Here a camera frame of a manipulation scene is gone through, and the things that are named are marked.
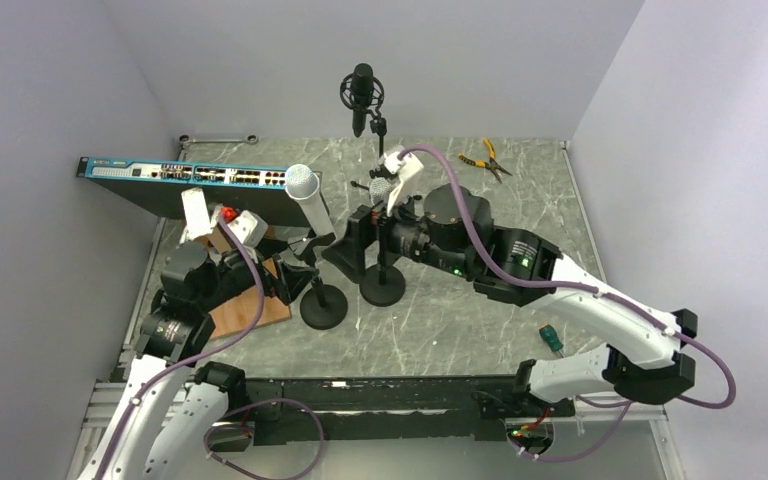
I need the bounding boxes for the white handheld microphone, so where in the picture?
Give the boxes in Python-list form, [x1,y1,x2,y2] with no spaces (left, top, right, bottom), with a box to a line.
[285,164,335,236]

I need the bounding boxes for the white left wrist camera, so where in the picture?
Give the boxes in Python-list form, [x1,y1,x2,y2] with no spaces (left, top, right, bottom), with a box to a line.
[217,206,269,248]

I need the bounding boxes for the black tripod shock-mount stand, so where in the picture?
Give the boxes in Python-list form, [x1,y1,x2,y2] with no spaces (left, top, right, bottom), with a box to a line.
[340,71,388,180]

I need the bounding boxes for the white plastic clip part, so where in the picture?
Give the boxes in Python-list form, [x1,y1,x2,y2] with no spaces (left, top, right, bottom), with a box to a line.
[180,187,229,251]

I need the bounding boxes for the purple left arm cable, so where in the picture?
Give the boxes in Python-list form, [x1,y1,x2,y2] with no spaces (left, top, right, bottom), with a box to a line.
[92,215,267,480]

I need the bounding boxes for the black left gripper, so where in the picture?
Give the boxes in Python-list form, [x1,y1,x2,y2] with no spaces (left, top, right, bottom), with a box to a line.
[197,234,318,312]

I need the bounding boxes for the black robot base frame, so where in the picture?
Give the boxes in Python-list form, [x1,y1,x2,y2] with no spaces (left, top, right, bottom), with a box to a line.
[207,375,575,452]

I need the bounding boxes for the blue network switch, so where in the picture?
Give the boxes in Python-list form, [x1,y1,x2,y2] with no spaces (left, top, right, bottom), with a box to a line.
[76,157,310,228]

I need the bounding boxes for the wooden board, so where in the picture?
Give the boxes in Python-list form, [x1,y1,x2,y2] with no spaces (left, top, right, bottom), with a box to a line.
[199,242,292,340]

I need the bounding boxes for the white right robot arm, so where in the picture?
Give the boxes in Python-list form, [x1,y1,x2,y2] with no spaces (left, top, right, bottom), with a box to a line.
[323,185,698,415]

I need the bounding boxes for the silver combination wrench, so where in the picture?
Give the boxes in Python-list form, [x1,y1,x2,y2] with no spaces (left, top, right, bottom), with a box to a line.
[178,135,260,148]

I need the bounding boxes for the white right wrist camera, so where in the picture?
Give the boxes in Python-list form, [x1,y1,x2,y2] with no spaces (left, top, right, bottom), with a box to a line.
[370,145,424,216]

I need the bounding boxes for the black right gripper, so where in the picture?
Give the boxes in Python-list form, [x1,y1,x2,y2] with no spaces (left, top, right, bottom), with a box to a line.
[322,176,473,281]

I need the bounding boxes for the left black round-base mic stand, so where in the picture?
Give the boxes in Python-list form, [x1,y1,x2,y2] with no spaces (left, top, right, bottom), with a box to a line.
[287,231,350,331]

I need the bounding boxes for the black round-base mic stand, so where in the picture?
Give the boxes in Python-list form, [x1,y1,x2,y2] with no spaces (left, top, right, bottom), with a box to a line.
[287,231,350,331]
[360,220,406,307]

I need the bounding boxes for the yellow black pliers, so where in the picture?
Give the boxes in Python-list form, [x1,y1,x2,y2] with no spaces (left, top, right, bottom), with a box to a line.
[457,137,512,183]

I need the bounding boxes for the black condenser microphone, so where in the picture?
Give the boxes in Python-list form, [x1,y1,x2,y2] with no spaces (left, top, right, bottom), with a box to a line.
[349,63,374,138]

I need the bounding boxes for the centre black round-base mic stand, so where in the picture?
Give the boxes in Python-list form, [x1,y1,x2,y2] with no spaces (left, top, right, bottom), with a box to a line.
[360,220,406,307]

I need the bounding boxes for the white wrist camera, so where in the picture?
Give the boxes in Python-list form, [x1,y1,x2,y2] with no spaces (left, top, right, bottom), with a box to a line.
[217,206,269,248]
[370,145,424,216]

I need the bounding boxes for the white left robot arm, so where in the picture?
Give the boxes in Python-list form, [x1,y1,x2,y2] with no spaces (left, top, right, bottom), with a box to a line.
[79,241,319,479]

